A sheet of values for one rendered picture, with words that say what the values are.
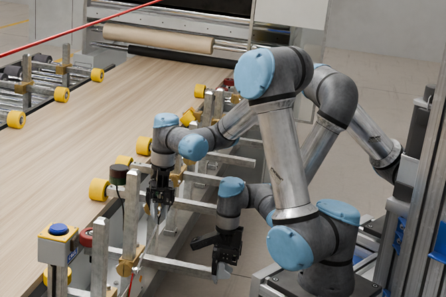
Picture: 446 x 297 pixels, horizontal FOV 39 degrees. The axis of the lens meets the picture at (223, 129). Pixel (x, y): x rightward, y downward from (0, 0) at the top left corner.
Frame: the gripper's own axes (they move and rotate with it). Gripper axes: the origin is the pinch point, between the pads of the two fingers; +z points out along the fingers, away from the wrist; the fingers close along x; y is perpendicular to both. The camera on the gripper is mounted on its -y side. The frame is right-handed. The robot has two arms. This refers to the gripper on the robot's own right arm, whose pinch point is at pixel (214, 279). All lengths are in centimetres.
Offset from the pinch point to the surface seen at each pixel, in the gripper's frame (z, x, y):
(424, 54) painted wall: 70, 884, 155
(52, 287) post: -26, -57, -28
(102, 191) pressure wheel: -13, 21, -47
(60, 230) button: -40, -56, -27
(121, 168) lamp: -34.7, -4.4, -31.8
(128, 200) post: -25.0, -5.7, -28.4
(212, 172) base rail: 12, 116, -26
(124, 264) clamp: -4.2, -8.3, -27.6
